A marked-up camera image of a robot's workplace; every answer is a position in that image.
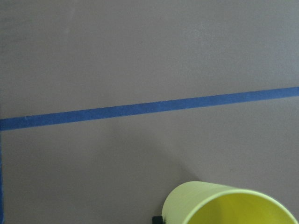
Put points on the yellow plastic cup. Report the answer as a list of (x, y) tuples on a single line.
[(208, 203)]

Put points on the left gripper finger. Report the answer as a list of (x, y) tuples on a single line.
[(157, 220)]

